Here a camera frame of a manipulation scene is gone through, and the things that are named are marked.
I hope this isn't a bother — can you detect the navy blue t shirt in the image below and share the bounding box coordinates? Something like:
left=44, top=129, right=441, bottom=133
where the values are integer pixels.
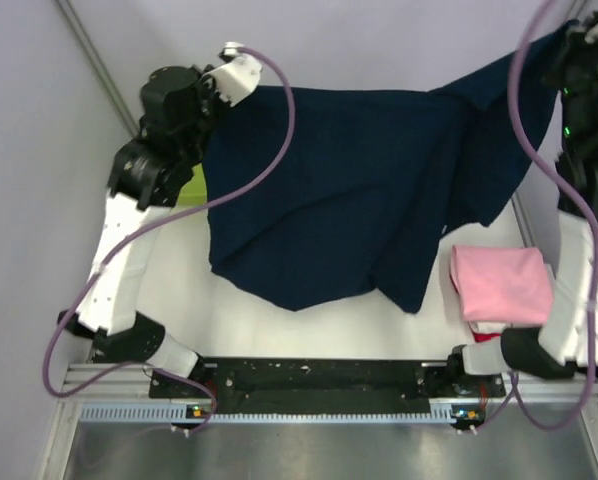
left=201, top=19, right=580, bottom=315

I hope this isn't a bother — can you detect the pink folded t shirt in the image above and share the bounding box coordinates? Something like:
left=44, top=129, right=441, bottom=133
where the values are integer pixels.
left=450, top=245, right=553, bottom=326

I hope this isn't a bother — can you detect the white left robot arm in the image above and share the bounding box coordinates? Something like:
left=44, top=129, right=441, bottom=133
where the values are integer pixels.
left=67, top=66, right=225, bottom=397

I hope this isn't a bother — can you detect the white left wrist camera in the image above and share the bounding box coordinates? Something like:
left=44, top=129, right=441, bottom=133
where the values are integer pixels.
left=201, top=42, right=263, bottom=107

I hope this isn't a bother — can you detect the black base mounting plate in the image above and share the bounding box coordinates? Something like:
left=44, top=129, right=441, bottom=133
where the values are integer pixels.
left=148, top=356, right=505, bottom=414

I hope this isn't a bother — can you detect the grey slotted cable duct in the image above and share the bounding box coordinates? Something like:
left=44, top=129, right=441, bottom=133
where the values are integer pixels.
left=80, top=403, right=483, bottom=424

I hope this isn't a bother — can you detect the lime green plastic basin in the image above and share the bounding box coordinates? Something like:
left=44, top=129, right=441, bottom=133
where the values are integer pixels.
left=177, top=165, right=207, bottom=207

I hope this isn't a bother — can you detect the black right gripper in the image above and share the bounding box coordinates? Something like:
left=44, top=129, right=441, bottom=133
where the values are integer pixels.
left=540, top=10, right=598, bottom=149

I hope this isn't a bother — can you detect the red folded t shirt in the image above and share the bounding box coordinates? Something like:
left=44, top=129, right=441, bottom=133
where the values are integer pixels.
left=472, top=331, right=501, bottom=343

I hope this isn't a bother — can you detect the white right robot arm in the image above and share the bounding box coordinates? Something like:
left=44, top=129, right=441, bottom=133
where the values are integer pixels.
left=445, top=11, right=598, bottom=396

